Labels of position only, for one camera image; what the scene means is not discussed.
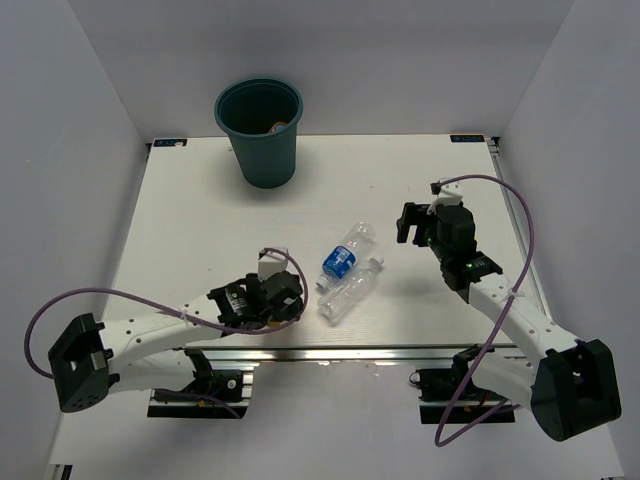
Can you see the dark green plastic bin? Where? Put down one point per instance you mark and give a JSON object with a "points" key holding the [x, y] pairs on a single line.
{"points": [[245, 111]]}

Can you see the clear empty plastic bottle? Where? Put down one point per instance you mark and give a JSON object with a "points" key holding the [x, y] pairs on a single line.
{"points": [[338, 302]]}

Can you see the blue label crushed bottle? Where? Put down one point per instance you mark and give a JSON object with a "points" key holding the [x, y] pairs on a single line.
{"points": [[346, 254]]}

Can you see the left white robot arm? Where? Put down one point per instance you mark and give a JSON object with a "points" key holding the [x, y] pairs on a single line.
{"points": [[91, 360]]}

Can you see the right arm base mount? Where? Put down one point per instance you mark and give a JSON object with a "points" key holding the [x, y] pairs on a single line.
{"points": [[437, 386]]}

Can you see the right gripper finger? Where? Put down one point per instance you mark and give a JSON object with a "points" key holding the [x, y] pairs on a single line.
{"points": [[403, 226], [412, 210]]}

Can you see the blue table label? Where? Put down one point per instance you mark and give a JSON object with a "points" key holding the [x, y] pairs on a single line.
{"points": [[467, 138], [169, 143]]}

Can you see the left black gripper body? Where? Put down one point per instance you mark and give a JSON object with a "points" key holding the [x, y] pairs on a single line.
{"points": [[291, 312]]}

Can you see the right blue table label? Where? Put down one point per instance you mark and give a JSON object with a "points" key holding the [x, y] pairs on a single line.
{"points": [[467, 138]]}

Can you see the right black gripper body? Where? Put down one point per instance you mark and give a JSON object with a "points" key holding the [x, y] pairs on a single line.
{"points": [[426, 231]]}

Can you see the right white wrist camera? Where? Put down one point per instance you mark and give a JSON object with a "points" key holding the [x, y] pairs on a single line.
{"points": [[447, 192]]}

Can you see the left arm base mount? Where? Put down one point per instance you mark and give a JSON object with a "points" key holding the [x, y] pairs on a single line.
{"points": [[213, 389]]}

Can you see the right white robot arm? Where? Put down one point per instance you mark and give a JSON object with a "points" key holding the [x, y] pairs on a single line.
{"points": [[568, 384]]}

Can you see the left blue table label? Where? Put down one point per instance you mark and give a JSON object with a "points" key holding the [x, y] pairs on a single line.
{"points": [[169, 143]]}

